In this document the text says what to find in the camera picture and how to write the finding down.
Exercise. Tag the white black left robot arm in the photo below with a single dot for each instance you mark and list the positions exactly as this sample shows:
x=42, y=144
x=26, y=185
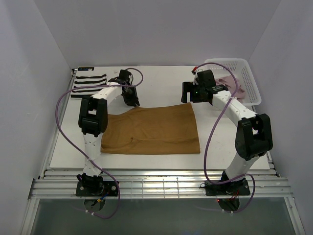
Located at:
x=93, y=121

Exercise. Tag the black white striped tank top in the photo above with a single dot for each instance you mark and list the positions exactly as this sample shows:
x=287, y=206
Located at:
x=88, y=85

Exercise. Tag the aluminium rail frame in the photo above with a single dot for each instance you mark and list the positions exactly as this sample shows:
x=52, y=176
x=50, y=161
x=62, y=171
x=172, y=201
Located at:
x=154, y=184

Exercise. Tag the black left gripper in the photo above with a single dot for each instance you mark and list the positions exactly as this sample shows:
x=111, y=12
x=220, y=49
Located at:
x=134, y=100

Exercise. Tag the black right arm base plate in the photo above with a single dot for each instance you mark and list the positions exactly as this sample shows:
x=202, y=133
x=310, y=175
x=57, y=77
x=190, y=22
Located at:
x=239, y=188

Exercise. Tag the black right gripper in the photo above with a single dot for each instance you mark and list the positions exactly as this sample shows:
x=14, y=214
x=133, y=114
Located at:
x=189, y=87

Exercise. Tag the tan tank top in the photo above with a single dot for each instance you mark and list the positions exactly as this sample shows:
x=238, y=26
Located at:
x=152, y=131

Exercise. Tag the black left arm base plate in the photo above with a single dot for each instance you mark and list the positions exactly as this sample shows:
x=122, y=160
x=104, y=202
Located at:
x=108, y=188

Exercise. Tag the white plastic perforated basket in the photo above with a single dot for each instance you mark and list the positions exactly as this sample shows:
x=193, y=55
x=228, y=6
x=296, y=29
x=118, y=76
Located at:
x=241, y=70

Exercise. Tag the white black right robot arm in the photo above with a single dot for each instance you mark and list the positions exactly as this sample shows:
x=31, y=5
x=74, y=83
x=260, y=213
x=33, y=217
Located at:
x=253, y=131

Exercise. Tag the mauve tank top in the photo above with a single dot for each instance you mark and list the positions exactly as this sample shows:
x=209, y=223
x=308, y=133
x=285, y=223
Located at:
x=229, y=82

